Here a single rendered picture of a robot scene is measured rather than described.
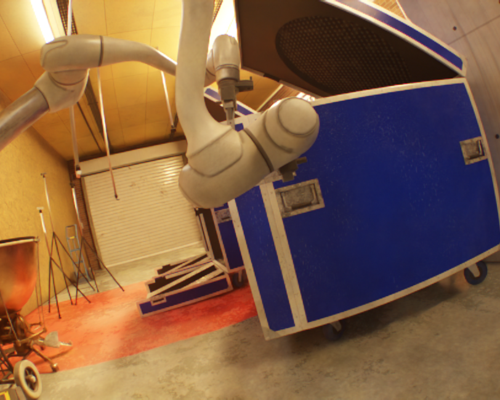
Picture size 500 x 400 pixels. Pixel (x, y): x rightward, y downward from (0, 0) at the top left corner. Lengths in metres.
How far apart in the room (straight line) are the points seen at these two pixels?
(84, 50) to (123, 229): 7.52
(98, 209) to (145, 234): 1.53
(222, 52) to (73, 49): 0.52
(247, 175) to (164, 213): 7.74
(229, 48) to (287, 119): 0.64
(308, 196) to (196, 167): 0.57
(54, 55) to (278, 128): 0.65
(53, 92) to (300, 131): 0.75
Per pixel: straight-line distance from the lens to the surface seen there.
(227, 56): 1.07
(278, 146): 0.51
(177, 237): 8.24
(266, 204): 0.97
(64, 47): 0.88
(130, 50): 0.93
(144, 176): 8.34
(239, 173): 0.51
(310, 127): 0.49
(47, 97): 0.98
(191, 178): 0.51
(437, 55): 1.42
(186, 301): 2.38
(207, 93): 2.59
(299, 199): 1.00
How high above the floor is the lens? 0.65
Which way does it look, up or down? 1 degrees up
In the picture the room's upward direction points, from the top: 15 degrees counter-clockwise
